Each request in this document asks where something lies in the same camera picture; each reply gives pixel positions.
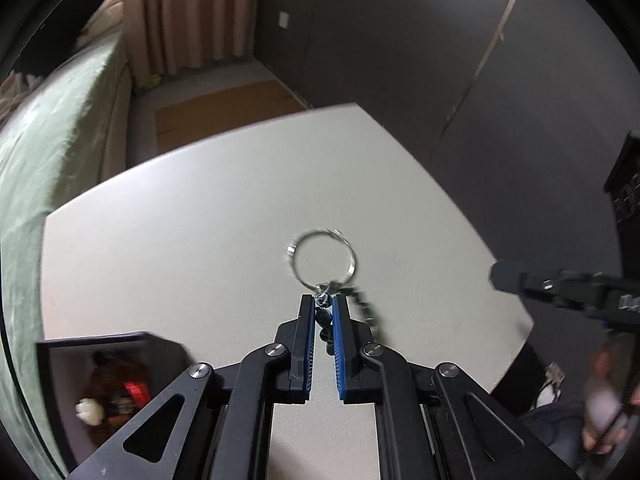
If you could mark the pink curtain right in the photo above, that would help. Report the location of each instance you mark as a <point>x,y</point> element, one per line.
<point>164,36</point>

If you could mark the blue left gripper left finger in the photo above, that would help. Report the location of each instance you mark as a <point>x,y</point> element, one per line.
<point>302,351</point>

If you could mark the black jewelry box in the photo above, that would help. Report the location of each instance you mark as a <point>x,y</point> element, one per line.
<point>91,386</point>

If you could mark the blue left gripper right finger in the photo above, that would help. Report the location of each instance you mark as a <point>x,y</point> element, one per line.
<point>345,349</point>

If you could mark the green bed blanket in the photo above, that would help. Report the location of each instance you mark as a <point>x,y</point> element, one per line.
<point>67,137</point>

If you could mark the white wall socket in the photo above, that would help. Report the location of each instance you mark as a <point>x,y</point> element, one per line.
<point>283,20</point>

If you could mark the brown cardboard floor sheet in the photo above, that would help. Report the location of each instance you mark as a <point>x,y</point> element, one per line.
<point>196,119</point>

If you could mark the person's right hand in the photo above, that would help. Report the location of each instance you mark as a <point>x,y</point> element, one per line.
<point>602,397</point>

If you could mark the white side table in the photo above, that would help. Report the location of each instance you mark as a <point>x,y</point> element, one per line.
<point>214,245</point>

